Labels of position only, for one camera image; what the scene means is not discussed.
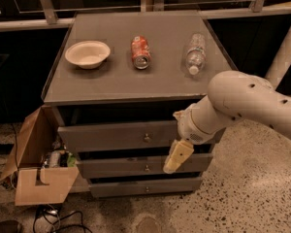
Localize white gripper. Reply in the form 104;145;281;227
163;104;213;174

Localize grey top drawer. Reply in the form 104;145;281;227
57;116;231;153

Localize grey drawer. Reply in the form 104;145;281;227
89;177;202;198
77;153;213;179
57;116;231;153

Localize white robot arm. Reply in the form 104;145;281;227
163;26;291;174

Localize grey middle drawer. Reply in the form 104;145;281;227
77;153;213;179

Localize grey bottom drawer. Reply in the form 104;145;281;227
89;177;202;198

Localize grey drawer cabinet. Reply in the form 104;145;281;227
43;11;235;188

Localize clear plastic water bottle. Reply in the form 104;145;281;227
185;33;206;76

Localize red soda can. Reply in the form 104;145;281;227
131;36;151;70

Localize bottles inside cardboard box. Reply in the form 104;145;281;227
42;136;76;168

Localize white paper bowl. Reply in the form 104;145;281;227
65;41;111;69

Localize brown cardboard box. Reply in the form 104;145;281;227
0;106;79;206

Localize metal window railing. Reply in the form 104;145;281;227
0;0;291;33

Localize dark shoe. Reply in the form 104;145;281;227
0;220;22;233

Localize black floor cables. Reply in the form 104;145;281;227
32;205;94;233

